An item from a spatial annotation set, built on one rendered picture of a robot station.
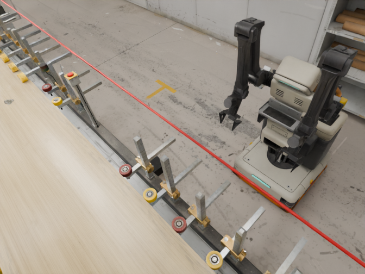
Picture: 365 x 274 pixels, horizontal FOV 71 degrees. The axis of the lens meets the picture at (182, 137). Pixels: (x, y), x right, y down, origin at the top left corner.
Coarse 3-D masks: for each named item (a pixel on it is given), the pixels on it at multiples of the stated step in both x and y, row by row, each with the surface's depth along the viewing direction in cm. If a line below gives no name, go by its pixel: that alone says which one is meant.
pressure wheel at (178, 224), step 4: (180, 216) 137; (176, 220) 136; (180, 220) 136; (184, 220) 136; (172, 224) 135; (176, 224) 135; (180, 224) 134; (184, 224) 134; (176, 228) 133; (180, 228) 133; (184, 228) 133; (180, 232) 134
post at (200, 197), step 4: (200, 192) 123; (196, 196) 123; (200, 196) 122; (204, 196) 124; (196, 200) 126; (200, 200) 123; (204, 200) 126; (196, 204) 131; (200, 204) 126; (204, 204) 130; (200, 208) 129; (204, 208) 133; (200, 212) 133; (204, 212) 136; (200, 216) 138; (204, 216) 141
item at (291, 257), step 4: (300, 240) 130; (304, 240) 130; (300, 244) 129; (304, 244) 129; (296, 248) 128; (300, 248) 128; (292, 252) 127; (296, 252) 127; (288, 256) 126; (292, 256) 126; (296, 256) 126; (288, 260) 125; (292, 260) 125; (284, 264) 124; (288, 264) 124; (280, 268) 123; (284, 268) 123; (276, 272) 122; (280, 272) 122; (284, 272) 122
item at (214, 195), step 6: (228, 180) 157; (222, 186) 155; (228, 186) 157; (216, 192) 153; (222, 192) 155; (210, 198) 151; (216, 198) 153; (210, 204) 151; (192, 216) 145; (186, 222) 143; (192, 222) 145; (186, 228) 143; (180, 234) 141
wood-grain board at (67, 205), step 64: (0, 64) 258; (0, 128) 196; (64, 128) 190; (0, 192) 158; (64, 192) 154; (128, 192) 150; (0, 256) 133; (64, 256) 130; (128, 256) 127; (192, 256) 124
